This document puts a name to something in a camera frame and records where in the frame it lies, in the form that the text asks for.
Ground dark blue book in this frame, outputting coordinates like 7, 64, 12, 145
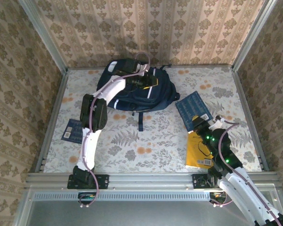
175, 91, 213, 131
61, 119, 84, 144

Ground navy blue backpack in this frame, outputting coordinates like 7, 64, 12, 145
97, 59, 181, 132

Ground yellow book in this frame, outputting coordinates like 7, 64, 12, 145
185, 131, 215, 169

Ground floral table cloth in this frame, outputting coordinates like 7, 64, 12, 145
43, 67, 262, 174

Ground grey metal panel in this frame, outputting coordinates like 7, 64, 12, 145
13, 183, 283, 226

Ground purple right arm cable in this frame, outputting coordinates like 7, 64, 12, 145
209, 119, 282, 226

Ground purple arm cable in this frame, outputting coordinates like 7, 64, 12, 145
79, 52, 151, 208
209, 119, 282, 226

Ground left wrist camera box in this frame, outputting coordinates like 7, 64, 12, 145
137, 64, 150, 75

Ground thin black cable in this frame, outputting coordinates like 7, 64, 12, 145
197, 138, 213, 156

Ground aluminium side rail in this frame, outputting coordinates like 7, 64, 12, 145
231, 67, 270, 172
35, 68, 69, 173

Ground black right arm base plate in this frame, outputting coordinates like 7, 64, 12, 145
192, 174, 236, 189

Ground aluminium rear rail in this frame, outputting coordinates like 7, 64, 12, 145
66, 65, 234, 71

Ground aluminium frame rail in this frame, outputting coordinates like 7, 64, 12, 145
25, 171, 280, 189

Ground slotted cable duct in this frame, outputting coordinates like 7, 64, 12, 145
33, 191, 212, 201

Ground aluminium frame post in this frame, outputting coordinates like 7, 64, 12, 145
17, 0, 68, 74
232, 0, 278, 71

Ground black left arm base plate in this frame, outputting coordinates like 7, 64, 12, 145
67, 174, 109, 189

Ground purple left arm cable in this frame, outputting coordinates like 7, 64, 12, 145
79, 52, 151, 208

